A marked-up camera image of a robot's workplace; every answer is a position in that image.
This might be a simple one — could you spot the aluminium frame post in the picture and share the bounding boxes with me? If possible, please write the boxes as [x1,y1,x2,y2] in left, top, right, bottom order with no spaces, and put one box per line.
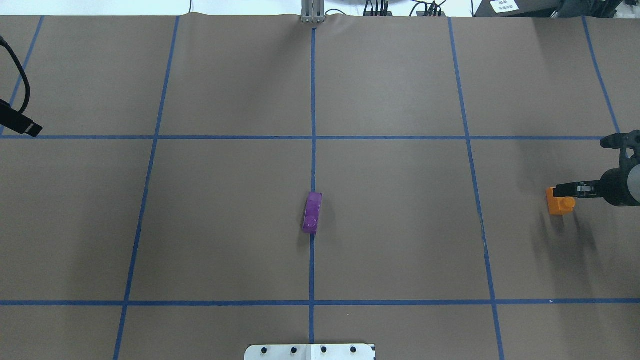
[300,0,326,24]

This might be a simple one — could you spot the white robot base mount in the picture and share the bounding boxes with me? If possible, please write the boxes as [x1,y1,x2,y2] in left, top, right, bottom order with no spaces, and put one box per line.
[244,343,377,360]

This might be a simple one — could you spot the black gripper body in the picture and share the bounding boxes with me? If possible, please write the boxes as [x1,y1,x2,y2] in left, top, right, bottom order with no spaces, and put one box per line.
[598,168,640,207]

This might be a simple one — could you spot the black cables behind table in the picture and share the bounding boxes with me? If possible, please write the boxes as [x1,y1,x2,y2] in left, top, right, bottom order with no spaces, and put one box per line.
[362,0,447,18]

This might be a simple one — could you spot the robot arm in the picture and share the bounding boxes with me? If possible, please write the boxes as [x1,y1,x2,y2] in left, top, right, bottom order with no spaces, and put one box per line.
[546,165,640,207]

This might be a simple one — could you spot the purple trapezoid block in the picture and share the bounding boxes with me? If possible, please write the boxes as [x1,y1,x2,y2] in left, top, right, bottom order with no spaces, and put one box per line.
[302,192,323,236]

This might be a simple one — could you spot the orange trapezoid block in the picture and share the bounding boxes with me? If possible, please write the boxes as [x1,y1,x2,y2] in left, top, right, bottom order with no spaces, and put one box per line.
[545,187,577,216]

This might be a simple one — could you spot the black box with label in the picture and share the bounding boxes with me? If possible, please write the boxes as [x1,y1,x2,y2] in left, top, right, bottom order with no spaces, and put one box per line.
[473,0,563,18]

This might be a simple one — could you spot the black camera cable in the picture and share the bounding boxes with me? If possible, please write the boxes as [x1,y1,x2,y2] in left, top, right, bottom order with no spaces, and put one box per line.
[0,36,32,117]

